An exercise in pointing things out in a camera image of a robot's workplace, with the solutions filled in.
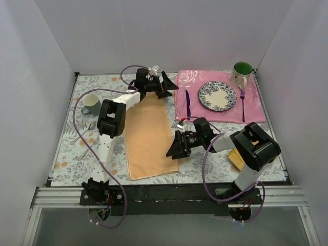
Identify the purple knife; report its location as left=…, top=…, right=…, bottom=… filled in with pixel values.
left=185, top=90, right=191, bottom=118

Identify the blue floral plate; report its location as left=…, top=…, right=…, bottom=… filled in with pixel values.
left=198, top=81, right=237, bottom=112

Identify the aluminium frame rail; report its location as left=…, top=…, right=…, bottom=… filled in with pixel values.
left=31, top=186, right=307, bottom=208

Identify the pink floral placemat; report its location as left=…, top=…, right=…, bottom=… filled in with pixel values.
left=175, top=70, right=266, bottom=124

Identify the silver fork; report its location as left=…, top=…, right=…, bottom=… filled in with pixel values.
left=77, top=140, right=98, bottom=161

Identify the yellow bamboo mat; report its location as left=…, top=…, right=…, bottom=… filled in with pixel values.
left=227, top=148, right=245, bottom=171

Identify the grey mug white inside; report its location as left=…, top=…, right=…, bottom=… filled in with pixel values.
left=81, top=94, right=101, bottom=116

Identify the floral mug green inside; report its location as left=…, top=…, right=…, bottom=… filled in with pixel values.
left=229, top=61, right=253, bottom=90

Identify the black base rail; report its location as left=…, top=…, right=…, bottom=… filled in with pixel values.
left=79, top=183, right=262, bottom=216

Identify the silver spoon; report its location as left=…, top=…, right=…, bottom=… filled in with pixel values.
left=70, top=121, right=96, bottom=145

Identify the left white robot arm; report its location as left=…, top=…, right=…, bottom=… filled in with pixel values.
left=82, top=66, right=179, bottom=205

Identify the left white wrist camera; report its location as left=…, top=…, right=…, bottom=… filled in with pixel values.
left=148, top=65, right=159, bottom=76

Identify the orange satin napkin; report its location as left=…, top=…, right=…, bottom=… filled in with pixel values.
left=124, top=92, right=179, bottom=180

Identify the purple fork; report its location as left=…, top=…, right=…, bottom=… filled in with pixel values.
left=240, top=89, right=245, bottom=122

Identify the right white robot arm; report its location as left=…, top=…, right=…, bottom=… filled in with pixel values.
left=166, top=117, right=281, bottom=204

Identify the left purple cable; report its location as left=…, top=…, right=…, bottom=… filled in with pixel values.
left=73, top=65, right=149, bottom=229

